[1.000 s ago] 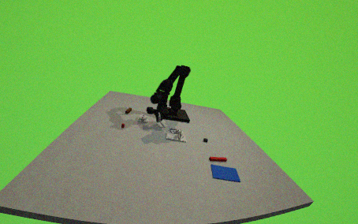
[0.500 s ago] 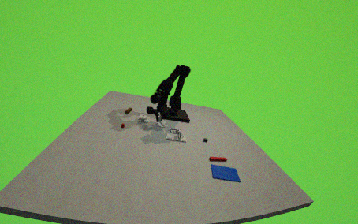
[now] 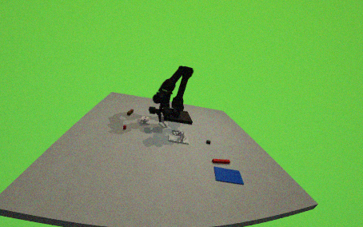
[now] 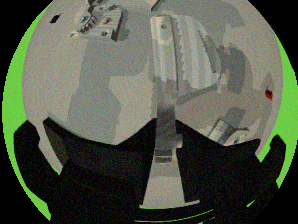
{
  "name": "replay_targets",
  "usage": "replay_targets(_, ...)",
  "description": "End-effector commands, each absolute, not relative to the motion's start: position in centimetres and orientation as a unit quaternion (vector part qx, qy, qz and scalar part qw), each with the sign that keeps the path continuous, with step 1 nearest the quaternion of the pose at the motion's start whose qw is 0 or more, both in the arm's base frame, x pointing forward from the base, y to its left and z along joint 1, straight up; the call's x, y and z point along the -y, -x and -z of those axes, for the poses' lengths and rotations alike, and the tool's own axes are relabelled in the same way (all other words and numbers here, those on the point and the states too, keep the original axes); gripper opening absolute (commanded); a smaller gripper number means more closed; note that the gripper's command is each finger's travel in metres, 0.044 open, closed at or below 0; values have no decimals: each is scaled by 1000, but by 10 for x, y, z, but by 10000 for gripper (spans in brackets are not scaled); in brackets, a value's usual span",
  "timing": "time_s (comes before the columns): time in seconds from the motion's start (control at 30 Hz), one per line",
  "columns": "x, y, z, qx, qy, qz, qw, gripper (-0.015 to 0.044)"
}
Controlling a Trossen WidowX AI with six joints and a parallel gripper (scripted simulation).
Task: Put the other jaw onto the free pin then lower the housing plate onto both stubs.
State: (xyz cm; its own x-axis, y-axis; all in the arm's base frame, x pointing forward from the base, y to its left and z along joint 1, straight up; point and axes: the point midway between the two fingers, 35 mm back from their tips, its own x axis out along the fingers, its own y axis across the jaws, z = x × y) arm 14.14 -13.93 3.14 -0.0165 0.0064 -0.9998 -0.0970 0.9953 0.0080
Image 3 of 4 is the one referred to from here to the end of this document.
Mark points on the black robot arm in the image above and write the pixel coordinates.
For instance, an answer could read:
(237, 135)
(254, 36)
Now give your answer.
(169, 85)

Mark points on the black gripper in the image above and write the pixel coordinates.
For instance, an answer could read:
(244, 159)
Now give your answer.
(152, 110)

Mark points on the red flat bar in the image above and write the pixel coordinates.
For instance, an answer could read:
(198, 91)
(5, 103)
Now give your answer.
(221, 161)

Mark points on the blue flat plate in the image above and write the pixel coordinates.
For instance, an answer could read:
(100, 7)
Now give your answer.
(228, 175)

